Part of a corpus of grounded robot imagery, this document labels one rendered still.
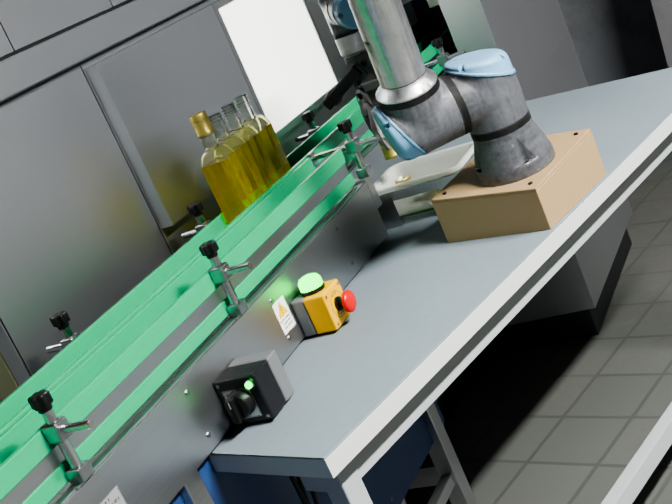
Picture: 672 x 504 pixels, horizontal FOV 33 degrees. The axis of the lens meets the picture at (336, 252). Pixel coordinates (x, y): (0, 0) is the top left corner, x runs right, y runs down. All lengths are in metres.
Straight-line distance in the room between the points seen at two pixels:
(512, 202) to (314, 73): 0.95
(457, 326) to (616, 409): 1.23
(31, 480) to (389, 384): 0.54
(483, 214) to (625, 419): 0.97
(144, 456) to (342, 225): 0.77
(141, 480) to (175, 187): 0.81
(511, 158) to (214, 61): 0.75
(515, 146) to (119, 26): 0.81
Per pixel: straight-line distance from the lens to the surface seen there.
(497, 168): 2.06
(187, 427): 1.68
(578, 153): 2.14
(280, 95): 2.68
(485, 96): 2.02
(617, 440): 2.83
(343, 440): 1.58
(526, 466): 2.86
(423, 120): 1.99
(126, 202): 2.16
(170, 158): 2.25
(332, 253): 2.13
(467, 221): 2.11
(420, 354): 1.73
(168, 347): 1.71
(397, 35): 1.94
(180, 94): 2.34
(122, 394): 1.62
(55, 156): 2.05
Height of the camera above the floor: 1.41
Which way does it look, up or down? 16 degrees down
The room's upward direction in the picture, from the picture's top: 24 degrees counter-clockwise
